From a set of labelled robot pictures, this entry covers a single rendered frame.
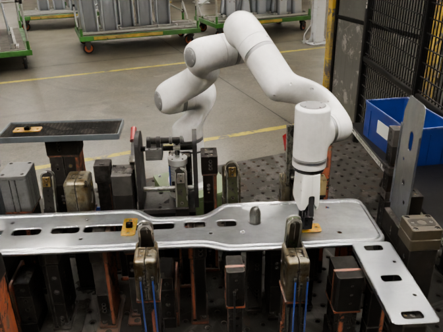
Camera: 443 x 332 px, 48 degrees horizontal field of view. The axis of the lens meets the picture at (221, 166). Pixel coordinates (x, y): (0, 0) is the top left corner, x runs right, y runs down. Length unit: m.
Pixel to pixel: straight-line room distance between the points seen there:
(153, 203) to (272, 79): 0.56
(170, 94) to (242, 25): 0.52
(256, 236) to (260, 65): 0.44
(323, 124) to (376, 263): 0.36
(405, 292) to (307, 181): 0.33
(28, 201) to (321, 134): 0.85
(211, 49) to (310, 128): 0.44
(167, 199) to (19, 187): 0.43
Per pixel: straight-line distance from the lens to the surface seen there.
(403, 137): 1.40
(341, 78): 4.44
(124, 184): 1.49
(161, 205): 1.53
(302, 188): 1.23
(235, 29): 1.36
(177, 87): 1.75
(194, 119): 1.88
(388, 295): 1.18
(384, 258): 1.29
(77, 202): 1.50
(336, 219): 1.41
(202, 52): 1.46
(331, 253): 1.80
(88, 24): 8.23
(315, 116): 1.17
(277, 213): 1.42
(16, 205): 1.55
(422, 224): 1.33
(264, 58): 1.28
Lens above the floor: 1.73
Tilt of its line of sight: 26 degrees down
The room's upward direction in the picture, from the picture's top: 1 degrees counter-clockwise
